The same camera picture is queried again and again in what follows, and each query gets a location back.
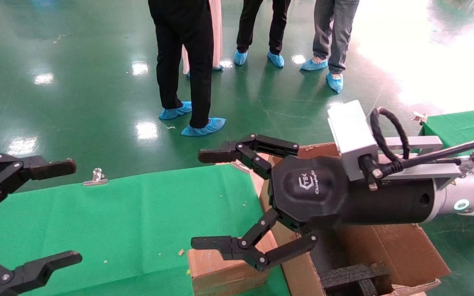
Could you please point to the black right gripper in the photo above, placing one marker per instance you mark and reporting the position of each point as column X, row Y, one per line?
column 315, row 189

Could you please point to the small brown cardboard box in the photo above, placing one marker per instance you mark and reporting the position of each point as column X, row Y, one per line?
column 216, row 275

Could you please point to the large open brown carton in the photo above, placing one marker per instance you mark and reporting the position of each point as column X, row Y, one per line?
column 405, row 250

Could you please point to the silver metal binder clip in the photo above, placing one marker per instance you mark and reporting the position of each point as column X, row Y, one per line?
column 96, row 180
column 241, row 166
column 419, row 118

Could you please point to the large green table cloth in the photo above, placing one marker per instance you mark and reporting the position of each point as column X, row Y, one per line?
column 138, row 222

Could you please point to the long black foam insert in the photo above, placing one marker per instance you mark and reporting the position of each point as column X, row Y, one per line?
column 344, row 277

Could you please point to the person in black trousers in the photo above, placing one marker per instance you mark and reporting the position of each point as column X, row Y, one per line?
column 198, row 61
column 247, row 24

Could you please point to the person in pale trousers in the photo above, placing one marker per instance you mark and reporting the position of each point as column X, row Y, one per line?
column 217, row 33

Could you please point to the person in grey jeans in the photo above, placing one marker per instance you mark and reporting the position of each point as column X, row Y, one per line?
column 340, row 33

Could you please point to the small green table cloth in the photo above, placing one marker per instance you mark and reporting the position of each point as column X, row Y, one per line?
column 463, row 125

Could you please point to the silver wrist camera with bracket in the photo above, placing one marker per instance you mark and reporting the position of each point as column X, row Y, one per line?
column 350, row 135

